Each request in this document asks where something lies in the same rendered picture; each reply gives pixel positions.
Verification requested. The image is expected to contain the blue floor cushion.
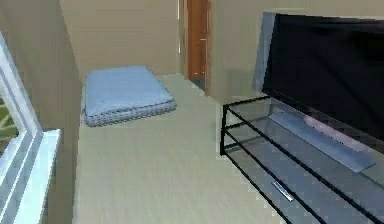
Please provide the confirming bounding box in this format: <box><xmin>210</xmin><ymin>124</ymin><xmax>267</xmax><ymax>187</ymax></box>
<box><xmin>81</xmin><ymin>65</ymin><xmax>178</xmax><ymax>128</ymax></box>

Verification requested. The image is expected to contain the brown wooden room door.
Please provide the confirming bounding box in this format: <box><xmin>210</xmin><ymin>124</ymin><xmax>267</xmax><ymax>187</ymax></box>
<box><xmin>186</xmin><ymin>0</ymin><xmax>210</xmax><ymax>82</ymax></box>

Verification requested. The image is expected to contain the black glass television stand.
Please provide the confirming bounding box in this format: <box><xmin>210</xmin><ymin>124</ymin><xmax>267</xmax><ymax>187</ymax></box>
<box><xmin>219</xmin><ymin>95</ymin><xmax>384</xmax><ymax>224</ymax></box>

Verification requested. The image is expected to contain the black flat television set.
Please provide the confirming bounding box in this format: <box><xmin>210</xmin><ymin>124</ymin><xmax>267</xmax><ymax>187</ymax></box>
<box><xmin>253</xmin><ymin>11</ymin><xmax>384</xmax><ymax>174</ymax></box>

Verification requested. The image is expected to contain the white framed window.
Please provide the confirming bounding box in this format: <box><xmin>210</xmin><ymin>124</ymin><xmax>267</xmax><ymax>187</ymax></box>
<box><xmin>0</xmin><ymin>32</ymin><xmax>62</xmax><ymax>224</ymax></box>

